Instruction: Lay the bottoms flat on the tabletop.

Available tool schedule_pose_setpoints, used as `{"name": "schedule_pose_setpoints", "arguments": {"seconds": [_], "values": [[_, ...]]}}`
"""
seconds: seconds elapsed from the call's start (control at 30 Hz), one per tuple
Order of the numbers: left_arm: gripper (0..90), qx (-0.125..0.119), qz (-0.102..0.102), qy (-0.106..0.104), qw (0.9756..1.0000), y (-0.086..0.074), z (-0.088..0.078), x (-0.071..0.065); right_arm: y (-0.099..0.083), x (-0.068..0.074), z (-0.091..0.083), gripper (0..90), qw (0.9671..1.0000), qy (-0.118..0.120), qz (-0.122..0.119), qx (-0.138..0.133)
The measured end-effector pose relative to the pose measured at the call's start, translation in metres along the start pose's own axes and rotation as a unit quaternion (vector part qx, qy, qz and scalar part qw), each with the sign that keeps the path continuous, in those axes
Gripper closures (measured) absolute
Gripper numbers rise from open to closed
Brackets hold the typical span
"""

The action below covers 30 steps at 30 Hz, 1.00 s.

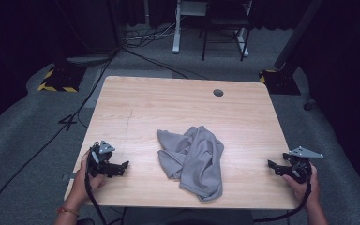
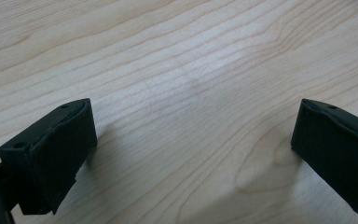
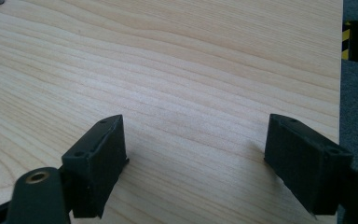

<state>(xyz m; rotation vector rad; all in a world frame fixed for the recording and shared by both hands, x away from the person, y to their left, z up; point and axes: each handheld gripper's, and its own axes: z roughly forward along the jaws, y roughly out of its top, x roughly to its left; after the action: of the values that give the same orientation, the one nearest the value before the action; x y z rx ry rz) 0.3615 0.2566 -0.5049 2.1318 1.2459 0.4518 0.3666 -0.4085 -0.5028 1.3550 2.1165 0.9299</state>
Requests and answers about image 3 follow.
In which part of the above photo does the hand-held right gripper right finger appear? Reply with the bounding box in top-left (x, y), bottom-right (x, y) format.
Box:
top-left (263, 113), bottom-right (354, 217)

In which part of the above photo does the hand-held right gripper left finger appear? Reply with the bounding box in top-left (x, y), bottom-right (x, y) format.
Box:
top-left (61, 114), bottom-right (131, 219)

